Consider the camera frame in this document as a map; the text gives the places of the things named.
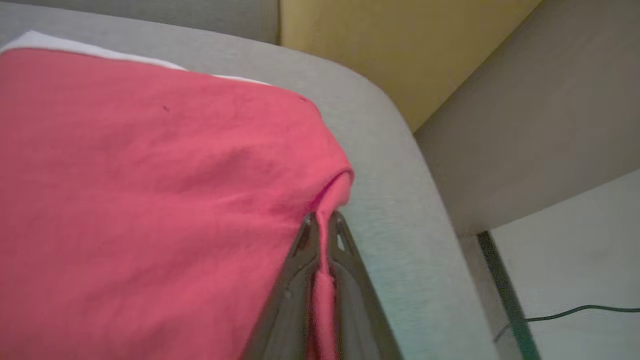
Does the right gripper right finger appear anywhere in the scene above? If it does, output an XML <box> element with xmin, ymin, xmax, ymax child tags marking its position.
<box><xmin>327</xmin><ymin>210</ymin><xmax>406</xmax><ymax>360</ymax></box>

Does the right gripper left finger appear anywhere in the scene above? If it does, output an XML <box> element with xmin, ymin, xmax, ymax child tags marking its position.
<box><xmin>240</xmin><ymin>212</ymin><xmax>321</xmax><ymax>360</ymax></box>

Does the red and white sports jersey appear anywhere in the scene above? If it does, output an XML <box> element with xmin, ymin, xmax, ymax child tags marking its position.
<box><xmin>0</xmin><ymin>30</ymin><xmax>356</xmax><ymax>360</ymax></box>

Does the grey sofa seat cushion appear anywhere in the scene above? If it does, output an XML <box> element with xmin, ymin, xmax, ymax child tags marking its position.
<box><xmin>0</xmin><ymin>2</ymin><xmax>501</xmax><ymax>360</ymax></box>
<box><xmin>0</xmin><ymin>0</ymin><xmax>280</xmax><ymax>46</ymax></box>

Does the dark green strip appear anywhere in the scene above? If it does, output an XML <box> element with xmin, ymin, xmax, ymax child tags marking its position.
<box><xmin>476</xmin><ymin>231</ymin><xmax>543</xmax><ymax>360</ymax></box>

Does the taupe upholstered panel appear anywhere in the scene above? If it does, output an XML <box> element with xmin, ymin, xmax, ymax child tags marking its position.
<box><xmin>414</xmin><ymin>0</ymin><xmax>640</xmax><ymax>237</ymax></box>

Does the yellow sofa back cushion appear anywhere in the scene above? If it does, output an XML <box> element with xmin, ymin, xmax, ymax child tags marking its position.
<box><xmin>279</xmin><ymin>0</ymin><xmax>543</xmax><ymax>133</ymax></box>

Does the thin dark cable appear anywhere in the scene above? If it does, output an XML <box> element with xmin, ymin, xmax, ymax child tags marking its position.
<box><xmin>492</xmin><ymin>304</ymin><xmax>640</xmax><ymax>343</ymax></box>

